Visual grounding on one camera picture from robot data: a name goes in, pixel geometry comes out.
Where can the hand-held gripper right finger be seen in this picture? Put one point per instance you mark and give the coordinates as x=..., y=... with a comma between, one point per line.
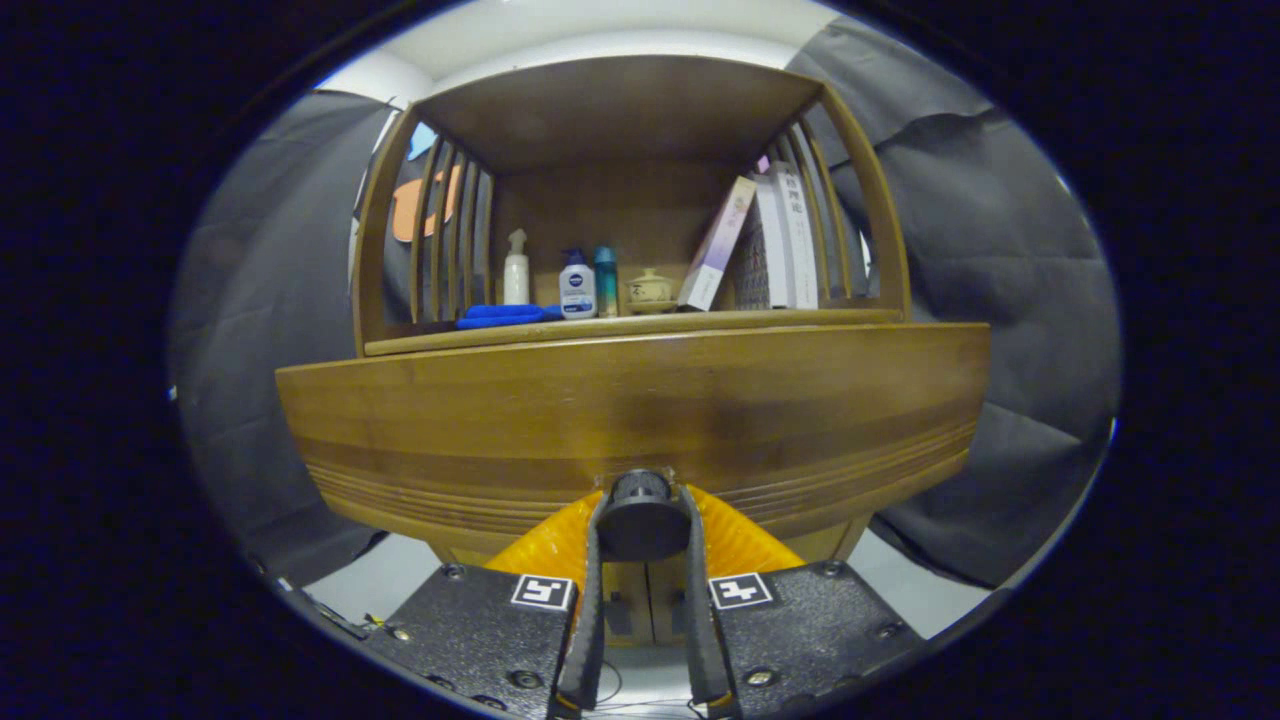
x=700, y=630

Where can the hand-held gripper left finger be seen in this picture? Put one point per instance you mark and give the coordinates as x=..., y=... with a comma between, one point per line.
x=588, y=630

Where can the black drawer knob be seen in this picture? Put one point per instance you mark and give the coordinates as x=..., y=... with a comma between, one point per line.
x=640, y=515

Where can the wooden drawer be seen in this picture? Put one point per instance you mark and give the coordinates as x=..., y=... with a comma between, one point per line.
x=600, y=400

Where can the wooden cabinet door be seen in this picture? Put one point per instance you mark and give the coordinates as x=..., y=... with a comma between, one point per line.
x=668, y=580
x=625, y=580

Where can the wooden countertop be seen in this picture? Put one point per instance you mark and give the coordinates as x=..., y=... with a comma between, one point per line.
x=700, y=322

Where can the wooden cabinet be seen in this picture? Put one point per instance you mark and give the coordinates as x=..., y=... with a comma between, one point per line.
x=620, y=110

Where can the blue cloth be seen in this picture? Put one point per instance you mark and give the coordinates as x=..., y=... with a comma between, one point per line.
x=500, y=316

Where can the white bottle with blue cap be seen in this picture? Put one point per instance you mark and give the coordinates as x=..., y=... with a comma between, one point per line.
x=577, y=288

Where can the beige ceramic teapot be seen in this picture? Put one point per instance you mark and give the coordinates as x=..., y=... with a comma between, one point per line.
x=650, y=290

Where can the teal bottle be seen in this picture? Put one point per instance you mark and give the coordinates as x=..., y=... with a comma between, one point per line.
x=606, y=280

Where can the white spray bottle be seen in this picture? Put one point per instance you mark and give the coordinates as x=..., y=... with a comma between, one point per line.
x=516, y=270

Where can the patterned cover book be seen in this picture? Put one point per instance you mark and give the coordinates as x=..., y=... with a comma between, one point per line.
x=760, y=260

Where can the purple and white book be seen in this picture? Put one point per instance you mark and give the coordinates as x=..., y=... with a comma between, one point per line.
x=717, y=245

